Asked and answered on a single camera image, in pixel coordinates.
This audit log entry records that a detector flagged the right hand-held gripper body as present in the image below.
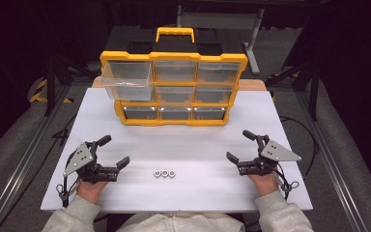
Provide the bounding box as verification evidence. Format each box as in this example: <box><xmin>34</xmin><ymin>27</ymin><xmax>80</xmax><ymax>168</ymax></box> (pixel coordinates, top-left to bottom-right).
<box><xmin>237</xmin><ymin>134</ymin><xmax>302</xmax><ymax>177</ymax></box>

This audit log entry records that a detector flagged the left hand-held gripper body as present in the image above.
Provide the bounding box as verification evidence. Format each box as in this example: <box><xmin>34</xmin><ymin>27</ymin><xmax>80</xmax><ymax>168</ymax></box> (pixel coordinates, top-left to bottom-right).
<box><xmin>62</xmin><ymin>140</ymin><xmax>121</xmax><ymax>184</ymax></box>

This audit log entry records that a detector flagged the clear plastic drawer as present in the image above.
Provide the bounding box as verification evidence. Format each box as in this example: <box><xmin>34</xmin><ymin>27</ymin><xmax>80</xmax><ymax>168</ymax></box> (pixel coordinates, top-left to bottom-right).
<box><xmin>100</xmin><ymin>61</ymin><xmax>156</xmax><ymax>102</ymax></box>

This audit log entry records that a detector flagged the yellow black drawer organizer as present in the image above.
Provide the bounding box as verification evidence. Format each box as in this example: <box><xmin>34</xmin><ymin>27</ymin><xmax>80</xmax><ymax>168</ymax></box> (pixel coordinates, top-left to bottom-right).
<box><xmin>100</xmin><ymin>26</ymin><xmax>249</xmax><ymax>128</ymax></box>

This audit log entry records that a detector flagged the person's right hand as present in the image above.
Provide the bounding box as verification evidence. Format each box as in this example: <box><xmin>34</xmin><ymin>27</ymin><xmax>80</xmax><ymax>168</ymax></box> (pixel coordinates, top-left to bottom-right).
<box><xmin>246</xmin><ymin>173</ymin><xmax>279</xmax><ymax>197</ymax></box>

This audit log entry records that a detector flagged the person's left hand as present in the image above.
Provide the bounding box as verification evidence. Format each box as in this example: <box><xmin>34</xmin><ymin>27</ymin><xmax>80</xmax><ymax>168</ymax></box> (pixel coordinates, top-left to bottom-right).
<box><xmin>75</xmin><ymin>178</ymin><xmax>110</xmax><ymax>206</ymax></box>

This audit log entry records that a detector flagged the set of closed clear drawers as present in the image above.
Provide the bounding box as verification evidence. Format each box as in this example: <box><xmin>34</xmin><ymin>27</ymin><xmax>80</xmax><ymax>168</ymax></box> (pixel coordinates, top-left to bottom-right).
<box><xmin>122</xmin><ymin>61</ymin><xmax>242</xmax><ymax>121</ymax></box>

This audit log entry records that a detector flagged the black tripod stand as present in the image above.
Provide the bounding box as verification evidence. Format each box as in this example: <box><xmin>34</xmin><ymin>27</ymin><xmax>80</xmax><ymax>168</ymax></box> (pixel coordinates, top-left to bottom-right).
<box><xmin>265</xmin><ymin>57</ymin><xmax>321</xmax><ymax>122</ymax></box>
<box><xmin>43</xmin><ymin>54</ymin><xmax>95</xmax><ymax>117</ymax></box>

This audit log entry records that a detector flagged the person's grey sweater torso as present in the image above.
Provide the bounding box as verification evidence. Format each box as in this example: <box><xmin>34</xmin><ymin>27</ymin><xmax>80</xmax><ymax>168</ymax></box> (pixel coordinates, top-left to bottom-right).
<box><xmin>115</xmin><ymin>212</ymin><xmax>245</xmax><ymax>232</ymax></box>

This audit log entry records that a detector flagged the grey metal stand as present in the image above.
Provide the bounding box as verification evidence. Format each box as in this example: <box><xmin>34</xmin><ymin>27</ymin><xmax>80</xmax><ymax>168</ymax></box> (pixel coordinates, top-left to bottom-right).
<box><xmin>176</xmin><ymin>4</ymin><xmax>266</xmax><ymax>75</ymax></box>

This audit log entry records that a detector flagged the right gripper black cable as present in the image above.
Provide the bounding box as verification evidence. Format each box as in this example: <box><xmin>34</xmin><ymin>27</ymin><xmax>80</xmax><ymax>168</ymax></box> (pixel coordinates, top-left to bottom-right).
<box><xmin>271</xmin><ymin>161</ymin><xmax>300</xmax><ymax>201</ymax></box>

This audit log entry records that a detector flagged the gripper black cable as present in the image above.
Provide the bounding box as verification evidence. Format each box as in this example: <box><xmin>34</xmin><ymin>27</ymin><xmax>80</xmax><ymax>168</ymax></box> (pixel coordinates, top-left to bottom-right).
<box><xmin>56</xmin><ymin>173</ymin><xmax>79</xmax><ymax>209</ymax></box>
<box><xmin>271</xmin><ymin>161</ymin><xmax>300</xmax><ymax>201</ymax></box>

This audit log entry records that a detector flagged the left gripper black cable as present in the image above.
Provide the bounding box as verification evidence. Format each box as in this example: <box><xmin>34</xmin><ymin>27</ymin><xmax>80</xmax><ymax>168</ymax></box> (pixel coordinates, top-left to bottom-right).
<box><xmin>56</xmin><ymin>173</ymin><xmax>79</xmax><ymax>209</ymax></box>

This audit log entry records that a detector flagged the black floor cable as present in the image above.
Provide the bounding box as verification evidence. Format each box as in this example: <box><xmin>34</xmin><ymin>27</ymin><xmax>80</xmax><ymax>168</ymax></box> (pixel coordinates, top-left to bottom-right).
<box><xmin>279</xmin><ymin>115</ymin><xmax>321</xmax><ymax>179</ymax></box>

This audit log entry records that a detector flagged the metal floor rail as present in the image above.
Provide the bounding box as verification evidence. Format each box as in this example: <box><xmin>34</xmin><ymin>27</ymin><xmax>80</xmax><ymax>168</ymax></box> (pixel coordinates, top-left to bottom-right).
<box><xmin>0</xmin><ymin>86</ymin><xmax>72</xmax><ymax>232</ymax></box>
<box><xmin>294</xmin><ymin>91</ymin><xmax>369</xmax><ymax>232</ymax></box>

